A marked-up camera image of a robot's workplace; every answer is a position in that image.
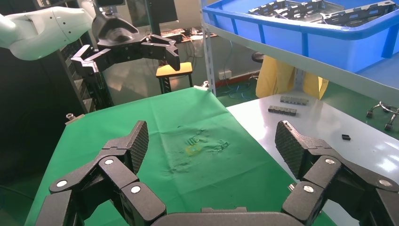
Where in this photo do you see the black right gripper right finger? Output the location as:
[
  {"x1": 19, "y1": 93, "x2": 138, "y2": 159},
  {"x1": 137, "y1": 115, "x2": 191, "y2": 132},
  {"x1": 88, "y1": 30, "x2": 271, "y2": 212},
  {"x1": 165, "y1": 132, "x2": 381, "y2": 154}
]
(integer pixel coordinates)
[{"x1": 275, "y1": 121, "x2": 399, "y2": 226}]

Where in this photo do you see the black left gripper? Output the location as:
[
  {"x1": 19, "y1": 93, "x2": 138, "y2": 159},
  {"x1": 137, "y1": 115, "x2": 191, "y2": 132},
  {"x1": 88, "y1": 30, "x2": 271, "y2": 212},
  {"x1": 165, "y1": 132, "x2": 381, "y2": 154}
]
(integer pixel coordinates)
[{"x1": 71, "y1": 14, "x2": 181, "y2": 79}]

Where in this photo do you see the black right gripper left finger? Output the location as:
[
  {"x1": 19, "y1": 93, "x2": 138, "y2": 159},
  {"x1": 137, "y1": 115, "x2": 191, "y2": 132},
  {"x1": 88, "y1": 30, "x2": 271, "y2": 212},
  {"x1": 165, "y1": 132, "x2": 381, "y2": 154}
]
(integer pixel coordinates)
[{"x1": 35, "y1": 121, "x2": 167, "y2": 226}]

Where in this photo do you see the green table cloth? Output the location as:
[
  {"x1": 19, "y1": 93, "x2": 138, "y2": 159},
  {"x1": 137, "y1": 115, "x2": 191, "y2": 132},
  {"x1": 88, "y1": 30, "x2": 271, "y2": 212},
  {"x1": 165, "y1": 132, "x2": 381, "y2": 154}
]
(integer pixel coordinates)
[{"x1": 24, "y1": 87, "x2": 338, "y2": 226}]

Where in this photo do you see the yellow topped stool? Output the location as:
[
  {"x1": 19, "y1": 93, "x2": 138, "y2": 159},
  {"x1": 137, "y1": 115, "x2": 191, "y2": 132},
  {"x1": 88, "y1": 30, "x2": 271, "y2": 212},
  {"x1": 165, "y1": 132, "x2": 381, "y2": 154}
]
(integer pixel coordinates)
[{"x1": 155, "y1": 62, "x2": 194, "y2": 94}]

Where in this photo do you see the black computer monitor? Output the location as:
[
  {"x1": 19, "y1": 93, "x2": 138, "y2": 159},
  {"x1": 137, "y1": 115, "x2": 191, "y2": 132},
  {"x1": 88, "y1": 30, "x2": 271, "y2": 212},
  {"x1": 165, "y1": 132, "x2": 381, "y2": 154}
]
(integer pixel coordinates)
[{"x1": 146, "y1": 0, "x2": 179, "y2": 35}]

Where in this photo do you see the white perforated shelf upright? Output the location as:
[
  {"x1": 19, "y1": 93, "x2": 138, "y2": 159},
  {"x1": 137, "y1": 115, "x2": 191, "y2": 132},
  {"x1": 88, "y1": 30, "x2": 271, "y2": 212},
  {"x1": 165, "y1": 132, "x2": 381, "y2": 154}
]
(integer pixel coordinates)
[{"x1": 199, "y1": 0, "x2": 218, "y2": 96}]

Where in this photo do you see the chair base with casters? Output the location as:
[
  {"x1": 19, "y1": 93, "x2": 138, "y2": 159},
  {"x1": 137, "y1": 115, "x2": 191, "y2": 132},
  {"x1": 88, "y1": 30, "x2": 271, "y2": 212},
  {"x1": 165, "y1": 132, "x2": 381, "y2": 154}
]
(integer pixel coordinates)
[{"x1": 366, "y1": 100, "x2": 399, "y2": 132}]

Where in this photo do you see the yellow plastic bag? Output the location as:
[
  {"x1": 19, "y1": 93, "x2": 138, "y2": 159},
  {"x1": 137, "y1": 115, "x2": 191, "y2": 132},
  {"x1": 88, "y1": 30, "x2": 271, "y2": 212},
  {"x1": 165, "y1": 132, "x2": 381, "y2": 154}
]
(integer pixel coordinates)
[{"x1": 255, "y1": 55, "x2": 329, "y2": 100}]

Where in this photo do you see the white metal shelf board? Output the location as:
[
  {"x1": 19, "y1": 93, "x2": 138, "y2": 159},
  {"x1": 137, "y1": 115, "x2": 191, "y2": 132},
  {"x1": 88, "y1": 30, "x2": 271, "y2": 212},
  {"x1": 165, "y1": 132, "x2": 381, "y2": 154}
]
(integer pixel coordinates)
[{"x1": 204, "y1": 23, "x2": 399, "y2": 104}]

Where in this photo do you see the blue plastic bin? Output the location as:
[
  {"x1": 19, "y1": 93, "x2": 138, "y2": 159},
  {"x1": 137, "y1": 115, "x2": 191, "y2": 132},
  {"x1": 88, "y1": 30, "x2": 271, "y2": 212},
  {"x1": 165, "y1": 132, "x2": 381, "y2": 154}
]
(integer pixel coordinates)
[{"x1": 202, "y1": 0, "x2": 399, "y2": 73}]

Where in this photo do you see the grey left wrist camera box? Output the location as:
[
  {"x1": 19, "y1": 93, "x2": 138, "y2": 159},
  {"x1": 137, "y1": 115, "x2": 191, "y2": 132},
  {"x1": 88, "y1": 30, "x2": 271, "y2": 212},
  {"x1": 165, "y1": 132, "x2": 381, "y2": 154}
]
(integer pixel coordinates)
[{"x1": 93, "y1": 0, "x2": 126, "y2": 15}]

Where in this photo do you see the steel chain link strip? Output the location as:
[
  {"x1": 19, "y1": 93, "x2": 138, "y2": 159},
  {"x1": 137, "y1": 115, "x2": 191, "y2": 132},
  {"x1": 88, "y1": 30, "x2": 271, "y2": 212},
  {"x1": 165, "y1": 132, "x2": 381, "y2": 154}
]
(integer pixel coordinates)
[
  {"x1": 279, "y1": 96, "x2": 310, "y2": 106},
  {"x1": 267, "y1": 105, "x2": 298, "y2": 117}
]

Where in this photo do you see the blue floor cable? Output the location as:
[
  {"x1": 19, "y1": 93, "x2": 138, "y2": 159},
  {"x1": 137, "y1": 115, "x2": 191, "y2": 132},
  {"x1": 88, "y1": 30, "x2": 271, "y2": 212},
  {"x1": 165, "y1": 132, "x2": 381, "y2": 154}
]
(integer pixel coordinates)
[{"x1": 223, "y1": 40, "x2": 255, "y2": 101}]

